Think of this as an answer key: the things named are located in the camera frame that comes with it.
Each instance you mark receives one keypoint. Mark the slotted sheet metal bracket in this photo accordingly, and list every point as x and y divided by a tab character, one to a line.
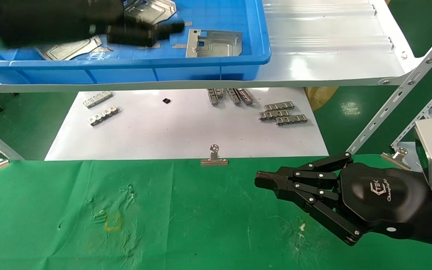
69	50

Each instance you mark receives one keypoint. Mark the small silver metal clip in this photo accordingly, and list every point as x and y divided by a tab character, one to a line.
246	96
291	120
104	116
220	93
234	96
98	99
279	106
213	97
274	115

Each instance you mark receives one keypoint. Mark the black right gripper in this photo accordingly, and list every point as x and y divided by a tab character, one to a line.
384	198

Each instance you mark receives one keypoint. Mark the green cloth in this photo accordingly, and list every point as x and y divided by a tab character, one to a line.
163	217

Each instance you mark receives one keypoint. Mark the flat sheet metal plate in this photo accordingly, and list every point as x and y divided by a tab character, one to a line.
219	47

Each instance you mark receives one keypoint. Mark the blue plastic bin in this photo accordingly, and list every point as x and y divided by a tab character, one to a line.
219	15

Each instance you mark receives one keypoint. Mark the brown cardboard piece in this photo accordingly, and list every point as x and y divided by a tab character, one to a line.
319	97

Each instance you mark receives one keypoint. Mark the grey slanted metal post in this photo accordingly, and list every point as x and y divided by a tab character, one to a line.
2	144

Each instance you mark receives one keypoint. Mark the crumpled clear tape piece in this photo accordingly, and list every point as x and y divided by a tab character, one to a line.
103	50

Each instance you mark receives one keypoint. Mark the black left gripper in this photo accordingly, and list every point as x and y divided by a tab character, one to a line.
51	18

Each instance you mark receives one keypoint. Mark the white slotted angle post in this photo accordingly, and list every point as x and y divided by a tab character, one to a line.
431	106
411	80

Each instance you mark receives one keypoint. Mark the tiny black part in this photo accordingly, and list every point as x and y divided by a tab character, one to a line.
167	101

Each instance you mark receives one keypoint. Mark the white shelf board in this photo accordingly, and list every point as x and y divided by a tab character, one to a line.
332	56

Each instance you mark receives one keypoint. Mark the curved sheet metal bracket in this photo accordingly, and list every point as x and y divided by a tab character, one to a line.
152	9

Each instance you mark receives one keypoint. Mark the white paper sheet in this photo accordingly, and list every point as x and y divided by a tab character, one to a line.
182	127

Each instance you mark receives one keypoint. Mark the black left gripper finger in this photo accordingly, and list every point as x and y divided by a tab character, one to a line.
163	28

